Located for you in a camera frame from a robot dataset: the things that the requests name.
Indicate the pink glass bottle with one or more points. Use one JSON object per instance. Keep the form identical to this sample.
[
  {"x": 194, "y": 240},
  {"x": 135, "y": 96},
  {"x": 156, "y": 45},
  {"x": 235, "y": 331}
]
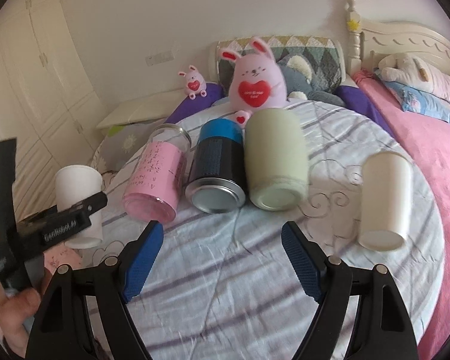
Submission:
[{"x": 155, "y": 186}]

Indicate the patchwork triangle cushion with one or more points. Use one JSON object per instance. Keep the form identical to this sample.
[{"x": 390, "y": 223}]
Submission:
[{"x": 324, "y": 54}]

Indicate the small pink rabbit plush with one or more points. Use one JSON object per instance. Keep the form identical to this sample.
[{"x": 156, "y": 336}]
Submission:
[{"x": 195, "y": 83}]

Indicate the phone on left gripper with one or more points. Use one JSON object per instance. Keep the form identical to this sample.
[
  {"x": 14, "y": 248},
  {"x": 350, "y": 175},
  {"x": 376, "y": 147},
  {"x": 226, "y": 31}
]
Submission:
[{"x": 2, "y": 202}]

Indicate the grey flower pillow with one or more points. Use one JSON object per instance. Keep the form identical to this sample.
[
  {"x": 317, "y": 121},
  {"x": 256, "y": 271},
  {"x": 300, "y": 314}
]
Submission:
[{"x": 120, "y": 144}]

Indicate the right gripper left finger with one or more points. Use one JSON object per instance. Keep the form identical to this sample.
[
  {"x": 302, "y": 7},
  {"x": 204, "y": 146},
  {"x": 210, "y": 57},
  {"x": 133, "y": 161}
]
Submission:
[{"x": 62, "y": 328}]

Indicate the striped white quilt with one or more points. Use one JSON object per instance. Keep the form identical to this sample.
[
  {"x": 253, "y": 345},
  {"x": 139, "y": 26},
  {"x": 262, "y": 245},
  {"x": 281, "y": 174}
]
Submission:
[{"x": 222, "y": 286}]

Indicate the pale green cup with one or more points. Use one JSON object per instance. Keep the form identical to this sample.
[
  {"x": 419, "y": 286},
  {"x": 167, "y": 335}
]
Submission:
[{"x": 276, "y": 160}]

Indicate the wall socket plate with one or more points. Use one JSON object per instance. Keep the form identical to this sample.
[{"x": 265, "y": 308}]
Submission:
[{"x": 163, "y": 57}]

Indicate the left hand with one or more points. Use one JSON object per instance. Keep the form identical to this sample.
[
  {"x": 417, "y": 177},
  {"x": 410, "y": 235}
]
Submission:
[{"x": 14, "y": 311}]

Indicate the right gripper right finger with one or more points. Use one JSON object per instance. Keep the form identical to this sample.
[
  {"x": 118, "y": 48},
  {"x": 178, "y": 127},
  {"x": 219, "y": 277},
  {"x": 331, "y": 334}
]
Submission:
[{"x": 382, "y": 327}]

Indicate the white wardrobe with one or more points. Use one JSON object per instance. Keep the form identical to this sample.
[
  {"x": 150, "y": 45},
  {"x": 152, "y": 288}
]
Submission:
[{"x": 47, "y": 102}]

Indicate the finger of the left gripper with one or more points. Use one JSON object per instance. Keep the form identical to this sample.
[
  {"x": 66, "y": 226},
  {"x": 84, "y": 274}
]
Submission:
[{"x": 86, "y": 204}]

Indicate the small white paper cup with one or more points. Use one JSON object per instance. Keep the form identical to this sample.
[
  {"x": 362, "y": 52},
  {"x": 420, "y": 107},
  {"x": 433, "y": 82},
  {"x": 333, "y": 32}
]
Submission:
[{"x": 387, "y": 197}]

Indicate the white long plush dog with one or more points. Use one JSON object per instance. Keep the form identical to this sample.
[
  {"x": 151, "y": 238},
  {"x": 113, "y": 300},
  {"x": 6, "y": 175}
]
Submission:
[{"x": 411, "y": 70}]

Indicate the purple blanket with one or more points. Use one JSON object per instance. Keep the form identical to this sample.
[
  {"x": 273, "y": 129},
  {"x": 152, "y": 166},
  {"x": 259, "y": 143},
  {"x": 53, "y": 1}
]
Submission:
[{"x": 189, "y": 107}]

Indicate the large pink rabbit plush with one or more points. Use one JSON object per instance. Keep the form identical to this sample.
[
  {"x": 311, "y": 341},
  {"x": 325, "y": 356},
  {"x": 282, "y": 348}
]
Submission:
[{"x": 257, "y": 83}]

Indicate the black blue metal can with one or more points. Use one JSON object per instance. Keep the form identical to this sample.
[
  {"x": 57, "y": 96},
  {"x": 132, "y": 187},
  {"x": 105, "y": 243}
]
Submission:
[{"x": 217, "y": 181}]

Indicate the blue cartoon pillow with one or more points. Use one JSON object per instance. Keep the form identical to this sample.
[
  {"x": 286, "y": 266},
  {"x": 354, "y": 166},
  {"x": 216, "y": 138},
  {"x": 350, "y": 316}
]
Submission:
[{"x": 416, "y": 101}]

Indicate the cream wooden headboard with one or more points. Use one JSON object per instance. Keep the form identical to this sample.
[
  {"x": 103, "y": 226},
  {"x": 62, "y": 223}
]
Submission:
[{"x": 370, "y": 41}]

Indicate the grey plush toy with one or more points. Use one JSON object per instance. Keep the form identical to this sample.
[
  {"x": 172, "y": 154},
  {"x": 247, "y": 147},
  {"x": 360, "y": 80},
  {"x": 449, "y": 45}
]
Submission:
[{"x": 302, "y": 83}]

